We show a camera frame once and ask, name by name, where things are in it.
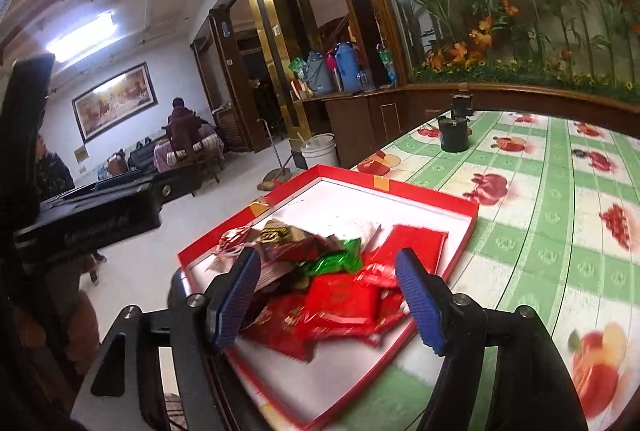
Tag white plastic bucket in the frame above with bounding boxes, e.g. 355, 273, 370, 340
300, 134, 338, 170

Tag green candy wrapper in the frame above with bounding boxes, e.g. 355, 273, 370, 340
295, 237, 363, 279

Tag wooden chair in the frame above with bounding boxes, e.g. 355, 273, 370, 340
167, 138, 223, 186

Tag red packet with gold print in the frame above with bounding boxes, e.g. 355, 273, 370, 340
305, 273, 381, 329

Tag pink bottle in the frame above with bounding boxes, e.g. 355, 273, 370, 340
325, 52, 342, 92

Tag wooden cabinet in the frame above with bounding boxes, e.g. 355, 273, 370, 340
295, 84, 451, 169

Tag green checkered fruit tablecloth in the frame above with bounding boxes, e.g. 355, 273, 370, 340
350, 108, 640, 431

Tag ceiling tube light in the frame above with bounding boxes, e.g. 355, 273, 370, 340
46, 14, 117, 59

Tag red and white candy packet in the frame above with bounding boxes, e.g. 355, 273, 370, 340
218, 226, 256, 262

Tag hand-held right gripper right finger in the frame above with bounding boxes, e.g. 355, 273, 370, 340
395, 247, 591, 431

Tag dark triangular snack packet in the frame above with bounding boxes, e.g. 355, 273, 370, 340
295, 233, 346, 264

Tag broom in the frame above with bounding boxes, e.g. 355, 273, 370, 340
256, 118, 296, 193

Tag flower mural panel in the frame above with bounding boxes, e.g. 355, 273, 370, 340
370, 0, 640, 104

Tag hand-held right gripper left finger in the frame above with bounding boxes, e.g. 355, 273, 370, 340
70, 247, 263, 431

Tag red textured packet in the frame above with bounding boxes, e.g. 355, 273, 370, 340
365, 225, 448, 284

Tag gold pillar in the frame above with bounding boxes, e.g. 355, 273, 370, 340
237, 0, 321, 142

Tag green plastic bottle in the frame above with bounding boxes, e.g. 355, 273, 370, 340
376, 44, 398, 87

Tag grey thermos jug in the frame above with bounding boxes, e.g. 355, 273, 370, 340
304, 51, 333, 94

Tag blue thermos jug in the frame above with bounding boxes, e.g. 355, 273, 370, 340
334, 42, 362, 91

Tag white snack packet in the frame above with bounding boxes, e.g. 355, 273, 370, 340
345, 217, 382, 244

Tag brown and gold snack packet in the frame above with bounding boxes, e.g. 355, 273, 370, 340
255, 220, 321, 257

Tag red box with white inside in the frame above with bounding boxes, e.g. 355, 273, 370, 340
177, 164, 479, 430

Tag black round canister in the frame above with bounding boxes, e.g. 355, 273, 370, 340
437, 115, 471, 153

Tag red flower snack packet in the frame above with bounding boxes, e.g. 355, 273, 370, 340
245, 296, 316, 362
370, 291, 411, 342

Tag framed wall painting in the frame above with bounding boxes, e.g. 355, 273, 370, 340
71, 62, 158, 143

